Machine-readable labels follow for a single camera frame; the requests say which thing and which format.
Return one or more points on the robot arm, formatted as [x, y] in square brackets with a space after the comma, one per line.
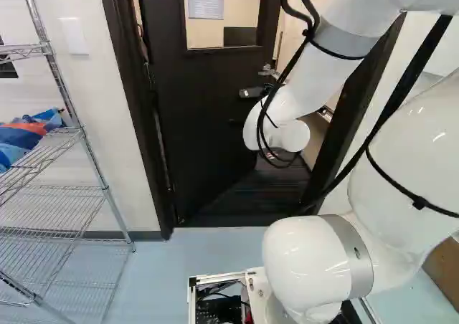
[405, 148]

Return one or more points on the dark brown door frame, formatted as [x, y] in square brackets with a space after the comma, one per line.
[123, 87]

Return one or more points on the blue and orange bag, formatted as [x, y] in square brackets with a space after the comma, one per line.
[21, 134]

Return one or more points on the dark brown door with window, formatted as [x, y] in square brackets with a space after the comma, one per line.
[204, 116]

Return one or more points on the white wall plate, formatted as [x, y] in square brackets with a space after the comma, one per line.
[74, 36]

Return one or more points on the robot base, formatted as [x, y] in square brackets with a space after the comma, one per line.
[222, 308]

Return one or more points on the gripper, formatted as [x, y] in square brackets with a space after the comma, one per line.
[252, 92]

